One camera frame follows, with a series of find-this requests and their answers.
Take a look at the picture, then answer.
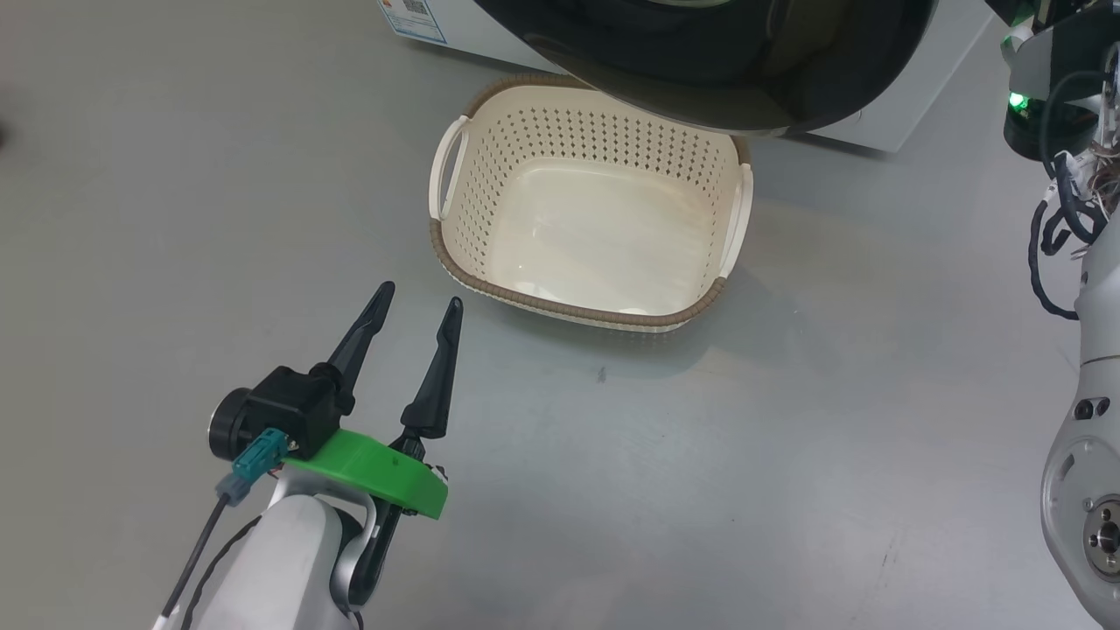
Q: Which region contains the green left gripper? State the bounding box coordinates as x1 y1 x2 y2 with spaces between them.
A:
282 281 465 522

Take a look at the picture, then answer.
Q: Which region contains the black round washing machine door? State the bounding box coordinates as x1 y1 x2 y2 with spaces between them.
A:
468 0 942 139

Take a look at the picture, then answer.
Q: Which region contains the cream perforated laundry basket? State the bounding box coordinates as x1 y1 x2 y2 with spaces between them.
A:
427 73 755 335

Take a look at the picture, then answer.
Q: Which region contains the white washing machine body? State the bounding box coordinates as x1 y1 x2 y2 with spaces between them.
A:
376 0 998 155

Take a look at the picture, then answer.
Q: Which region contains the blue energy label sticker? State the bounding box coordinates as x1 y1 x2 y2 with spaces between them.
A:
377 0 448 46

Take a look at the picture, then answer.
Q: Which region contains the left camera cable teal plug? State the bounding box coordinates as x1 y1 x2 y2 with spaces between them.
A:
160 428 291 630

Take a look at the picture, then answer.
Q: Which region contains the black corrugated cable conduit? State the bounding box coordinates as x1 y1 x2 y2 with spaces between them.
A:
1027 150 1105 321

